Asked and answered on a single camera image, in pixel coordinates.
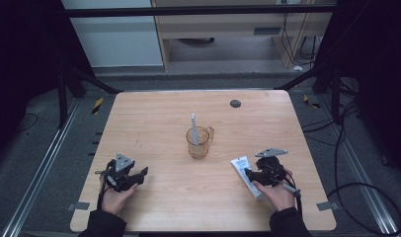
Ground yellow black tape piece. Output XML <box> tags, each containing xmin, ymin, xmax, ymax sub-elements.
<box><xmin>302</xmin><ymin>94</ymin><xmax>321</xmax><ymax>110</ymax></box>
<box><xmin>91</xmin><ymin>97</ymin><xmax>105</xmax><ymax>116</ymax></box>

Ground white cabinet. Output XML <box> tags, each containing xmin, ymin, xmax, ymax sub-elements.
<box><xmin>60</xmin><ymin>0</ymin><xmax>164</xmax><ymax>68</ymax></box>

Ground aluminium floor rail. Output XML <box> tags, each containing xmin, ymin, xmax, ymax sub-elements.
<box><xmin>316</xmin><ymin>95</ymin><xmax>401</xmax><ymax>236</ymax></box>
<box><xmin>0</xmin><ymin>98</ymin><xmax>82</xmax><ymax>237</ymax></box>

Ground amber glass cup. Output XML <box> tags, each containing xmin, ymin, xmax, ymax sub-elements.
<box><xmin>186</xmin><ymin>125</ymin><xmax>215</xmax><ymax>161</ymax></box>

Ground black curtain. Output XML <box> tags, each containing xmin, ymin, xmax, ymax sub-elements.
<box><xmin>0</xmin><ymin>0</ymin><xmax>93</xmax><ymax>166</ymax></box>
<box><xmin>313</xmin><ymin>0</ymin><xmax>401</xmax><ymax>182</ymax></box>

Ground black hanging cables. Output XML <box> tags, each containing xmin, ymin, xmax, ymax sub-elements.
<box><xmin>281</xmin><ymin>13</ymin><xmax>319</xmax><ymax>67</ymax></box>

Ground black horizontal bar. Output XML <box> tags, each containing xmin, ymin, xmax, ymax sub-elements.
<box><xmin>61</xmin><ymin>4</ymin><xmax>338</xmax><ymax>19</ymax></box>

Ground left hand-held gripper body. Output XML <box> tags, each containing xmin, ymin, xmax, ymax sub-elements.
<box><xmin>95</xmin><ymin>153</ymin><xmax>140</xmax><ymax>194</ymax></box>

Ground right hand-held gripper cable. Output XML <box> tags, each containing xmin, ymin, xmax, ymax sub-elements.
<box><xmin>281</xmin><ymin>170</ymin><xmax>303</xmax><ymax>219</ymax></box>

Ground white blue toothpaste tube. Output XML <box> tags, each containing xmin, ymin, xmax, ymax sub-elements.
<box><xmin>230</xmin><ymin>155</ymin><xmax>266</xmax><ymax>200</ymax></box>

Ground left hand-held gripper cable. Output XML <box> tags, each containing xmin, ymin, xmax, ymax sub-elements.
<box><xmin>95</xmin><ymin>169</ymin><xmax>108</xmax><ymax>211</ymax></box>

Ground black looped floor cable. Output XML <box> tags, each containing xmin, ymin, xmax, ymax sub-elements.
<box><xmin>326</xmin><ymin>98</ymin><xmax>401</xmax><ymax>236</ymax></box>

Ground person's left hand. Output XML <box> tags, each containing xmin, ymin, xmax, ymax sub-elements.
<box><xmin>100</xmin><ymin>182</ymin><xmax>139</xmax><ymax>216</ymax></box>

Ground white electric toothbrush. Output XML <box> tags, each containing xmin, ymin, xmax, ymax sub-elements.
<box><xmin>190</xmin><ymin>113</ymin><xmax>201</xmax><ymax>146</ymax></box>

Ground black metal stand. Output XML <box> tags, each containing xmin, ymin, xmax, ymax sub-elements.
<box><xmin>56</xmin><ymin>63</ymin><xmax>122</xmax><ymax>129</ymax></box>
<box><xmin>274</xmin><ymin>62</ymin><xmax>343</xmax><ymax>124</ymax></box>

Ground black floor cables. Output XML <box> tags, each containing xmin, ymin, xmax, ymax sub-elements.
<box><xmin>301</xmin><ymin>101</ymin><xmax>360</xmax><ymax>146</ymax></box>

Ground grey tape strip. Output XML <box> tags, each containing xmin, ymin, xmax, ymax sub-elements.
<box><xmin>316</xmin><ymin>200</ymin><xmax>341</xmax><ymax>212</ymax></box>
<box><xmin>67</xmin><ymin>201</ymin><xmax>91</xmax><ymax>211</ymax></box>

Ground hand-held gripper cable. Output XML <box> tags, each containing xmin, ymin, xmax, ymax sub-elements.
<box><xmin>281</xmin><ymin>170</ymin><xmax>303</xmax><ymax>219</ymax></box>
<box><xmin>95</xmin><ymin>169</ymin><xmax>108</xmax><ymax>211</ymax></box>

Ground light wooden desk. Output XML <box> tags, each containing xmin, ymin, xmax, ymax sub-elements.
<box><xmin>151</xmin><ymin>0</ymin><xmax>335</xmax><ymax>71</ymax></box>

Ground person's right hand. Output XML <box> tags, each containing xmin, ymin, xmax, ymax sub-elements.
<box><xmin>252</xmin><ymin>169</ymin><xmax>297</xmax><ymax>212</ymax></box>

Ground thin black floor cable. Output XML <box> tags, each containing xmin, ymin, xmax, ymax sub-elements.
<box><xmin>19</xmin><ymin>113</ymin><xmax>39</xmax><ymax>133</ymax></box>

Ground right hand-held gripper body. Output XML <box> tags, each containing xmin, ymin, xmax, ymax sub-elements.
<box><xmin>254</xmin><ymin>147</ymin><xmax>289</xmax><ymax>188</ymax></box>

